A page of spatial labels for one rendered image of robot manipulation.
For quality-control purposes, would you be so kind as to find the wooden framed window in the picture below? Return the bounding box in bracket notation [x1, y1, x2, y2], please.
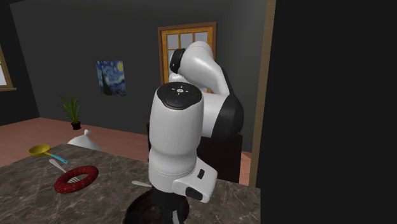
[157, 21, 218, 94]

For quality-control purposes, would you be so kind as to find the white fork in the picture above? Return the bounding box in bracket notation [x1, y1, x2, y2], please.
[48, 158, 80, 184]

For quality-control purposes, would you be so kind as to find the yellow pan with blue handle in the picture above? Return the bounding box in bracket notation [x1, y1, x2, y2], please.
[28, 143, 70, 165]

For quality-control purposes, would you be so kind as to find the green potted plant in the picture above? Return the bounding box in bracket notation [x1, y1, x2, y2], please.
[58, 94, 82, 130]

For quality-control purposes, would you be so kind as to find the red ring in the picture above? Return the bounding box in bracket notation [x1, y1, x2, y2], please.
[53, 165, 100, 194]

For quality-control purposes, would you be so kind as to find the blue night sky painting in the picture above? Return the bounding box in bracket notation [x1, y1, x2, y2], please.
[95, 59, 127, 97]

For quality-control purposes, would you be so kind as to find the white tied bag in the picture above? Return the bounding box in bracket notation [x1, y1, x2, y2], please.
[67, 129, 103, 152]

